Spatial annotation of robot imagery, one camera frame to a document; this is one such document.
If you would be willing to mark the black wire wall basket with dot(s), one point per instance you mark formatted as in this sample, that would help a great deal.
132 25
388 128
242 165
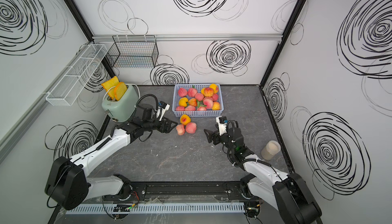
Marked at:
136 51

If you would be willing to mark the mint green toaster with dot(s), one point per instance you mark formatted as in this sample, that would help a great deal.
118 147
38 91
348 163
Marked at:
121 111

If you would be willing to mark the orange yellow peach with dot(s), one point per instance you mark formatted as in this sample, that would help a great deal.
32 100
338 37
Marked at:
216 106

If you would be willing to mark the yellow peach with leaf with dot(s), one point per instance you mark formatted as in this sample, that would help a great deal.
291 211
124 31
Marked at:
183 102

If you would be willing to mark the white slotted cable duct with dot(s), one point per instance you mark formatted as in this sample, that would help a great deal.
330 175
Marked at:
158 208

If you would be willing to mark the rear yellow toast slice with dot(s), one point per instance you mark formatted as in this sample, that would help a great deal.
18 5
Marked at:
110 85

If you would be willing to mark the white wire wall shelf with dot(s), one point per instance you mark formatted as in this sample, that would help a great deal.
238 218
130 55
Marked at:
86 72

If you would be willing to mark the dark pink peach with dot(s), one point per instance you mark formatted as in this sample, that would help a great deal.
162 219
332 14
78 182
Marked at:
180 108

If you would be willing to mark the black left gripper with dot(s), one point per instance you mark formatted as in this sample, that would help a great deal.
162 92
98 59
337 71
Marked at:
168 129

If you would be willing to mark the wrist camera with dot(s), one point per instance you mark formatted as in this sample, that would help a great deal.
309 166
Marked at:
222 124
162 108

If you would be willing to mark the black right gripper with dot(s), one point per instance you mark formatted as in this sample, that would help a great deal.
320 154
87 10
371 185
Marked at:
212 135

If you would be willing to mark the pale pink peach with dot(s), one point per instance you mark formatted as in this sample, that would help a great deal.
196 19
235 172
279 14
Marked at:
180 129

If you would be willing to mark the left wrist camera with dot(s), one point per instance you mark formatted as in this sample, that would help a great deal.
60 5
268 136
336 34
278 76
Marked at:
162 108

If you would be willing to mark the light blue plastic basket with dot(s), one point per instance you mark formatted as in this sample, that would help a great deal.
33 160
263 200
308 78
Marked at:
199 87

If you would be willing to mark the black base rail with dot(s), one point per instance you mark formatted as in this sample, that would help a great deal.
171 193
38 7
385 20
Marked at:
142 191

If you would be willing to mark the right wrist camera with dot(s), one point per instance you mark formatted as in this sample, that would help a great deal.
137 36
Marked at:
222 124

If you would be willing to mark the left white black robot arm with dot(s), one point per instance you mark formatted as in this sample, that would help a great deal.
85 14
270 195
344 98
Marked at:
69 183

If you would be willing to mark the yellow toast slice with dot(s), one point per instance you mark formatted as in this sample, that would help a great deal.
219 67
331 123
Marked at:
119 90
110 85

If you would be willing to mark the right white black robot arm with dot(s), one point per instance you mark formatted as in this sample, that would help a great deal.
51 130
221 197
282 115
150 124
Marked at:
288 193

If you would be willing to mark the front yellow toast slice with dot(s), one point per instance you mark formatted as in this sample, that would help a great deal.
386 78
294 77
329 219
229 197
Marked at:
119 90

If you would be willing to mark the pink peach with leaf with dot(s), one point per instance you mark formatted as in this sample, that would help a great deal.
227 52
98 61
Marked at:
207 102

